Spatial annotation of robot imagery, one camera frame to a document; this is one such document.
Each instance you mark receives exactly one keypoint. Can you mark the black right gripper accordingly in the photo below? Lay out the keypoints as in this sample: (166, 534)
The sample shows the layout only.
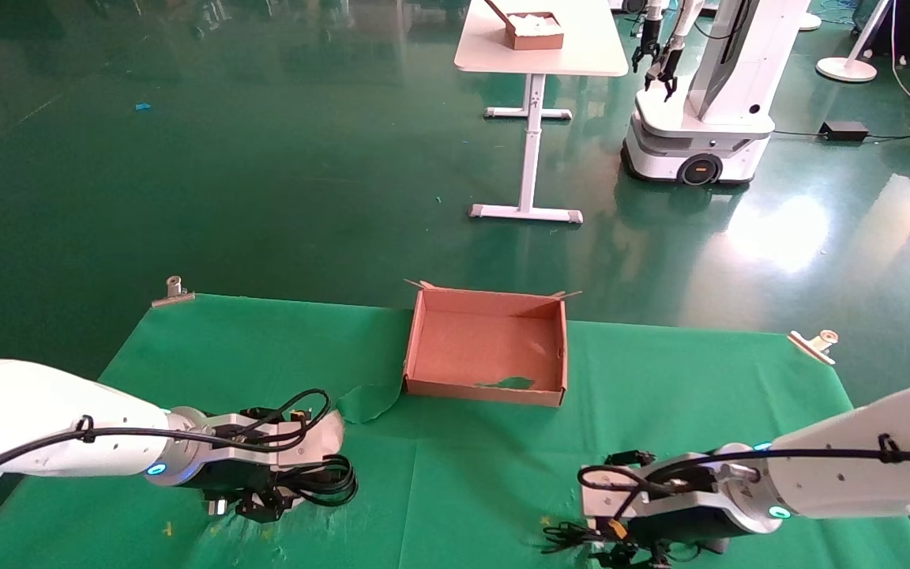
(684, 528)

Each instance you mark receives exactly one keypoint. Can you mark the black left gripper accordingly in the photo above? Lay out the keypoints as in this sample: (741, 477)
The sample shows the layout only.
(234, 478)

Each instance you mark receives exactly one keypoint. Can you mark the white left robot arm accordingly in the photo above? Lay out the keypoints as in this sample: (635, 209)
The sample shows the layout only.
(28, 419)

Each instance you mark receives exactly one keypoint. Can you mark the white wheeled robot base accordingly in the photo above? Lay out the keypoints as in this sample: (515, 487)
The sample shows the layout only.
(708, 134)

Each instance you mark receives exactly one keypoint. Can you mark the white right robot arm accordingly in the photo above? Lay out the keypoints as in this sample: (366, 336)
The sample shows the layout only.
(881, 458)

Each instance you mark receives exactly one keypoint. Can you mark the white arm with black gripper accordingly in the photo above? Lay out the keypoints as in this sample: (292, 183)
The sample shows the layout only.
(670, 63)
(647, 43)

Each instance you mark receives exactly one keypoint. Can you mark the open brown cardboard box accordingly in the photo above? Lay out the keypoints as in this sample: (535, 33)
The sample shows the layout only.
(486, 348)

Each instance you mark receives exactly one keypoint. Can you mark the small cardboard box white contents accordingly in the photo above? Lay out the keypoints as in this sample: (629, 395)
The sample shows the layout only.
(538, 35)

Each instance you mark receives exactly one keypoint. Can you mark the green table cloth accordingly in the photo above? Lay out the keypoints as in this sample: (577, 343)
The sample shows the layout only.
(463, 474)

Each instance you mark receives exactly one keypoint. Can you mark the silver metal binder clip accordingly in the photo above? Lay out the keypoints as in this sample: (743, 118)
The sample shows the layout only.
(814, 345)
(173, 294)

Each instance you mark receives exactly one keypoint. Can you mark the black power adapter brick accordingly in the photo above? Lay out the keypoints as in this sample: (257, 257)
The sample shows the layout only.
(844, 130)

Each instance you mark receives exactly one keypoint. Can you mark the white height-adjustable table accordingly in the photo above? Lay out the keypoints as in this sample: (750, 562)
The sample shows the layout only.
(581, 47)

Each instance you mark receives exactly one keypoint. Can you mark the white round floor stand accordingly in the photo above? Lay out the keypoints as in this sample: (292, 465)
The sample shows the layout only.
(846, 69)

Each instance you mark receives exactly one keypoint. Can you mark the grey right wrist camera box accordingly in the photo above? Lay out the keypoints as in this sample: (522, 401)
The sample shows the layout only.
(621, 502)

